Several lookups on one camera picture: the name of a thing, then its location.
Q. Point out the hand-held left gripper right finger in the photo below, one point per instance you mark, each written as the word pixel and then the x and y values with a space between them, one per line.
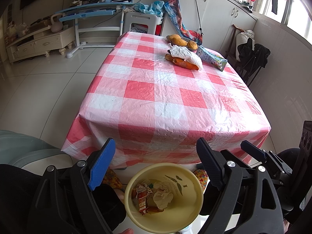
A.
pixel 209 163

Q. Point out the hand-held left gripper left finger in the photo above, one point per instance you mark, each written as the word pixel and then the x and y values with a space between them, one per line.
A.
pixel 101 165

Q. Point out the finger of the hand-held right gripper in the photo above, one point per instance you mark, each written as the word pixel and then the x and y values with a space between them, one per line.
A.
pixel 253 150

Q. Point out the yellow plastic bin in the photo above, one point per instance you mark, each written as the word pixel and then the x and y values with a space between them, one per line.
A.
pixel 185 199

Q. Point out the red snack bag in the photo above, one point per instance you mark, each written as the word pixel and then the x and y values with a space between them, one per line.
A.
pixel 141 197

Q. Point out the white tissue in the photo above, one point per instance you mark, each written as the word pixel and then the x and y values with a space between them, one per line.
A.
pixel 162 198
pixel 163 185

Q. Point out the white plastic bag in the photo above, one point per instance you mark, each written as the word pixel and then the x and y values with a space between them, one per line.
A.
pixel 185 53

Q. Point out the colourful crocheted slipper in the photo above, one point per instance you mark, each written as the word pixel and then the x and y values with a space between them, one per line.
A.
pixel 201 178
pixel 112 178

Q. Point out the red checked tablecloth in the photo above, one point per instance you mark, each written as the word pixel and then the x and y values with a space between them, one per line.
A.
pixel 158 97

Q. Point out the pale teal sofa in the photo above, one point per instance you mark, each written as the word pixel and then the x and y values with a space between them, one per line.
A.
pixel 19 146

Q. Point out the dark wooden chair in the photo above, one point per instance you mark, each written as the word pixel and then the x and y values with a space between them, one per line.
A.
pixel 234 53

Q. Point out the black folding chair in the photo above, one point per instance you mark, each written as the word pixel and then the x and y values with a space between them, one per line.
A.
pixel 258 51

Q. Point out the blue milk carton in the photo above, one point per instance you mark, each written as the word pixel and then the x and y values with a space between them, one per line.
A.
pixel 209 57

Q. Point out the white stuffed bag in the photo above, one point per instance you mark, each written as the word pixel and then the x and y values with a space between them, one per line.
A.
pixel 243 39

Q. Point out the yellow mango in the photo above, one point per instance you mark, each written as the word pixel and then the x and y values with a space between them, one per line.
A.
pixel 178 40
pixel 192 45

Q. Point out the woven fruit basket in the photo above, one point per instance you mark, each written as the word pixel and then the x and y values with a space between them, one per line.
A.
pixel 168 39

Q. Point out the white cabinet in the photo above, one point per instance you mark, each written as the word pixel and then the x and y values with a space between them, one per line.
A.
pixel 219 19

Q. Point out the cream television cabinet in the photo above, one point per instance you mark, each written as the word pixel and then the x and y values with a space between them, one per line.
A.
pixel 41 43

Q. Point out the dark sneakers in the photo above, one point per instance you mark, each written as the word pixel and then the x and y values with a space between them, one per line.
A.
pixel 247 6

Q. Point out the white plastic trolley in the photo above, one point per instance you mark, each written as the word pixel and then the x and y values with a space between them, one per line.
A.
pixel 141 20

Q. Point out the blue study desk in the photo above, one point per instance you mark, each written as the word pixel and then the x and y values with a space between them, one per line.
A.
pixel 85 11

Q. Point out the blue crumpled cloth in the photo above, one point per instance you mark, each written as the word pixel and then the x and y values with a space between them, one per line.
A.
pixel 151 8

